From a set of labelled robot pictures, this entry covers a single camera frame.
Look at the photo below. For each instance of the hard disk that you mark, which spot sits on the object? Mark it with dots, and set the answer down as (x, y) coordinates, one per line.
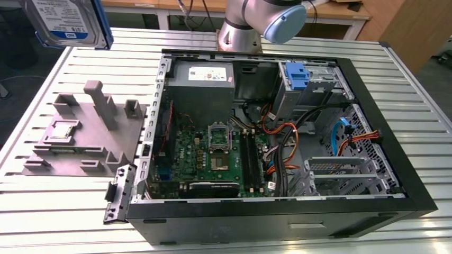
(63, 21)

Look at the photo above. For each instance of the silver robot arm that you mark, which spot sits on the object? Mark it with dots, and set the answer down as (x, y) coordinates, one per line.
(241, 37)

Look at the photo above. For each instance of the silver disk bay cage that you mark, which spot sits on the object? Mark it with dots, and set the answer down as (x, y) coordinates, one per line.
(335, 159)

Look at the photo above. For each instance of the thin metal locking lever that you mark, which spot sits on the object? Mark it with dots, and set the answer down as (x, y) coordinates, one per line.
(230, 137)

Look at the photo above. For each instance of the grey power supply unit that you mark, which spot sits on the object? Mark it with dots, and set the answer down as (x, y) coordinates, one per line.
(202, 103)

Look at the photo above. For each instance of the black RAM slot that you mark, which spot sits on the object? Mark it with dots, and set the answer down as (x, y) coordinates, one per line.
(245, 158)
(255, 161)

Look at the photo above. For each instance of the CPU socket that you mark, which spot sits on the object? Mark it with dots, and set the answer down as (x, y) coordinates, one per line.
(222, 162)

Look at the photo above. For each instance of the green motherboard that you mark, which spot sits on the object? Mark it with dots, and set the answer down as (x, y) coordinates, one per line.
(191, 158)

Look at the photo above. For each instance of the black case fan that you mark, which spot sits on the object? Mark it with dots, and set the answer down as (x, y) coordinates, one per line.
(161, 119)

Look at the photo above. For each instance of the grey optical drive bay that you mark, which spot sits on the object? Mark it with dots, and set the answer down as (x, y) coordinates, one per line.
(293, 100)

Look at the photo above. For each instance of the black graphics card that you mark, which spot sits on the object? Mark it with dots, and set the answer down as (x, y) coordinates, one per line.
(213, 188)

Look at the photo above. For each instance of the blue plastic drive carrier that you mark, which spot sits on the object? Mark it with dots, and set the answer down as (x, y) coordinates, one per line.
(297, 76)

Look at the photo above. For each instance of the grey parts rack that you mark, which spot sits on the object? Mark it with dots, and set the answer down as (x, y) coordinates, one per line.
(99, 143)

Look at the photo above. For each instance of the black PC case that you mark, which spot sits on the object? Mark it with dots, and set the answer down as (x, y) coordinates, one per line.
(247, 225)

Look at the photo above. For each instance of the grey expansion slot retainer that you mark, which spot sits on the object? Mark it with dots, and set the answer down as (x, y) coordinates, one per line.
(122, 190)

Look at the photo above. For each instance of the green RAM stick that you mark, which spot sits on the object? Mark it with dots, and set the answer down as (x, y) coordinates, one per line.
(67, 150)

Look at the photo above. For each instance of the silver CPU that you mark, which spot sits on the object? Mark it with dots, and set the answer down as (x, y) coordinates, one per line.
(62, 131)

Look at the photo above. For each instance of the wooden cabinet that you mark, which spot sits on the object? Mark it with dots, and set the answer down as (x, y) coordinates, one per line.
(417, 31)

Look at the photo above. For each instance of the black office chair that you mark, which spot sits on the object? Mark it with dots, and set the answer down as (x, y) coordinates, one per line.
(11, 39)

